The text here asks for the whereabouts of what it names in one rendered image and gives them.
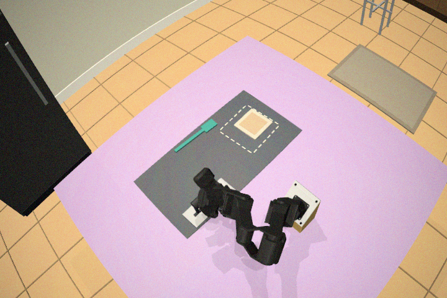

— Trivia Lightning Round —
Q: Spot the cream square tile with dark blue centre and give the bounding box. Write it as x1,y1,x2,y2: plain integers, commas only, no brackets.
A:
234,109,273,140

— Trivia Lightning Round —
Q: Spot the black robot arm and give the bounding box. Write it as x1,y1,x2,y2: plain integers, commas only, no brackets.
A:
197,188,310,266

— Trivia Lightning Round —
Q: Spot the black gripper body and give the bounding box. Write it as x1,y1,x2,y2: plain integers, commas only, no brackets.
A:
194,168,229,190

